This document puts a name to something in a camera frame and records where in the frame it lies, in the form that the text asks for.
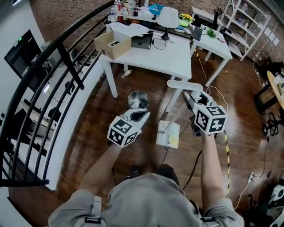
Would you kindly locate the person's left forearm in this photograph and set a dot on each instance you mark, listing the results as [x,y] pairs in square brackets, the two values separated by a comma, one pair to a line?
[102,168]

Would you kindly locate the small green plant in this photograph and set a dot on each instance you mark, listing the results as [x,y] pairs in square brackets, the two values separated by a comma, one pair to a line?
[210,33]

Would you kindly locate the wide white desk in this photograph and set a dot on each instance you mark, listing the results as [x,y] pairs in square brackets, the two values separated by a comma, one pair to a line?
[155,59]

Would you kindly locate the person's dark trousers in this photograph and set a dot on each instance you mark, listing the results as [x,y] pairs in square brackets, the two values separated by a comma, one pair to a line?
[166,173]

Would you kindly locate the low white table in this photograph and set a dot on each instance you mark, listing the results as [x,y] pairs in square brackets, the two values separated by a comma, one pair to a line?
[204,15]

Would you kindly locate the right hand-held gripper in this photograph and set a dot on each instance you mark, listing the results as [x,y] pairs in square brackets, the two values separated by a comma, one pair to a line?
[210,119]

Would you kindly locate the round wooden table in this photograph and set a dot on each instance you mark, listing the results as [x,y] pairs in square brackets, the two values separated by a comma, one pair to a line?
[275,86]

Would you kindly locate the person's grey top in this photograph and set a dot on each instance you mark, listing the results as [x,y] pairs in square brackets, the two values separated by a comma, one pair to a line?
[144,204]

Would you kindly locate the black metal railing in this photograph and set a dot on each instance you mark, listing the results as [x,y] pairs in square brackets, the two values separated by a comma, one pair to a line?
[71,64]

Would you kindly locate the white table lamp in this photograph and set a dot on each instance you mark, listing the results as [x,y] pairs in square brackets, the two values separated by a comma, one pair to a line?
[167,15]

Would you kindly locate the white metal shelf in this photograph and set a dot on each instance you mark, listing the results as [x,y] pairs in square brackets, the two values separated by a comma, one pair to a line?
[244,24]

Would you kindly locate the open cardboard box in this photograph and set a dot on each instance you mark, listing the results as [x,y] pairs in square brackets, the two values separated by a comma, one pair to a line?
[115,49]

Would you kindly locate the narrow white desk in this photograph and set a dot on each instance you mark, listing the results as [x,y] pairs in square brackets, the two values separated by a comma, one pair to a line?
[213,46]

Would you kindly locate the black tripod stand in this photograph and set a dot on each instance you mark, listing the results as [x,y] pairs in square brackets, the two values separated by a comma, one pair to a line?
[271,124]

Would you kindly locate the blue tray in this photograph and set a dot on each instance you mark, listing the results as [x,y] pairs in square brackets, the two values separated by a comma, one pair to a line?
[155,10]

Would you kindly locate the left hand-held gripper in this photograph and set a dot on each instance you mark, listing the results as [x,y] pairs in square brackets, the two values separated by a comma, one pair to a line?
[124,133]

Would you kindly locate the long yellow-black floor tape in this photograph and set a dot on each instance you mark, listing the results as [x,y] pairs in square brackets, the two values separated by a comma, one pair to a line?
[226,146]

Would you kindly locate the person's left black shoe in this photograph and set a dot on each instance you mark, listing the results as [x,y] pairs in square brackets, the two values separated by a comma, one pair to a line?
[134,171]

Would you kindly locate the clear plastic bottle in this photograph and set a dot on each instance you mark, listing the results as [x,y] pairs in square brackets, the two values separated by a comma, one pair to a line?
[126,74]

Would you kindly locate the white paper sheets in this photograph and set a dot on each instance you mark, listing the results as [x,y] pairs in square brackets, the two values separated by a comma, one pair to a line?
[124,27]

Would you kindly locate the yellow flower pot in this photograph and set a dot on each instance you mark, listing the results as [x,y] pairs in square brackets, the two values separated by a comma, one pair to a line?
[186,18]

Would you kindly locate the dark grey flat box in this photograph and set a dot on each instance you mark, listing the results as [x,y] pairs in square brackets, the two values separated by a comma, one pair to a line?
[140,41]

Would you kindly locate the white power strip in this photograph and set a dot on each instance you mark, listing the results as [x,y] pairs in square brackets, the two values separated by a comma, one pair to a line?
[250,177]

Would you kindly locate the short yellow-black floor tape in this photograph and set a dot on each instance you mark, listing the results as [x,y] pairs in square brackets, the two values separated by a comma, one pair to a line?
[197,54]

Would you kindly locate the silver metal trash bin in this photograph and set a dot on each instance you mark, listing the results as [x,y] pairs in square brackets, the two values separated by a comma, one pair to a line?
[137,98]

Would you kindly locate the person's right forearm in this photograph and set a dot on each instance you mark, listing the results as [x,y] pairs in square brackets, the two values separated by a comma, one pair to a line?
[211,168]

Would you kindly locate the black tablet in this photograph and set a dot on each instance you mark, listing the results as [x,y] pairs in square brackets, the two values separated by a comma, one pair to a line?
[197,33]

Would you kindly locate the cluster of drink bottles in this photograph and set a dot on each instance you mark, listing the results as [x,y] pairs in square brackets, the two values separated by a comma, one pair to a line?
[119,12]

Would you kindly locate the black wall display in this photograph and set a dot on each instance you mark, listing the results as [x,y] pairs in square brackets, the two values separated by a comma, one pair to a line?
[22,55]

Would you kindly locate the white round robot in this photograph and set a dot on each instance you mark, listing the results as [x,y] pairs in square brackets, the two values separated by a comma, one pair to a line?
[277,195]

